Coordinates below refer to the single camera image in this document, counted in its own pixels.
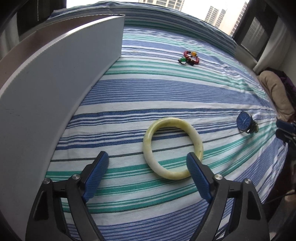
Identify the pale green jade bangle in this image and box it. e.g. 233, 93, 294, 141
142, 117, 204, 180

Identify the red bead bracelet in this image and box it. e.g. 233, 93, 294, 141
183, 50, 200, 65

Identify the green jade pendant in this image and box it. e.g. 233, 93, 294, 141
178, 57, 195, 66

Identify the striped blue green bedsheet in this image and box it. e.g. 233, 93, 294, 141
46, 1, 287, 240

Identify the white cardboard box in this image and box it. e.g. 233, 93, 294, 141
1, 15, 125, 240

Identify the black cable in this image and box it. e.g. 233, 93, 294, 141
263, 194, 287, 205

